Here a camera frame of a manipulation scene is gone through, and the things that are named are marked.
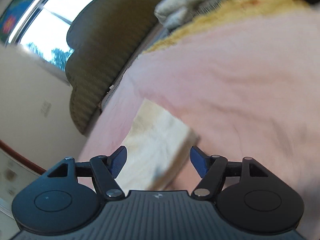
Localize cream white pants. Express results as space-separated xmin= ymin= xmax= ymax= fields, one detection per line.
xmin=116 ymin=99 xmax=199 ymax=194

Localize glass sliding wardrobe door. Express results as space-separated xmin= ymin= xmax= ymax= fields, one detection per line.
xmin=0 ymin=150 xmax=39 ymax=218

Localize window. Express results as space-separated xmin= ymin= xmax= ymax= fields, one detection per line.
xmin=1 ymin=0 xmax=93 ymax=71

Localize green upholstered headboard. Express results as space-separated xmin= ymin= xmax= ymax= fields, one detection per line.
xmin=65 ymin=0 xmax=161 ymax=134

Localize yellow patterned blanket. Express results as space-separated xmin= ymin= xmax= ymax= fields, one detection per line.
xmin=146 ymin=0 xmax=310 ymax=53

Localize crumpled light cloth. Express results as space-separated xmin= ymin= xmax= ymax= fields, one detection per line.
xmin=154 ymin=0 xmax=205 ymax=30

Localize brown wooden door frame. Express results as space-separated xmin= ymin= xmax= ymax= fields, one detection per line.
xmin=0 ymin=140 xmax=46 ymax=175

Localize white wall socket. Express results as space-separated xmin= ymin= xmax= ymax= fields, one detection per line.
xmin=41 ymin=100 xmax=52 ymax=117

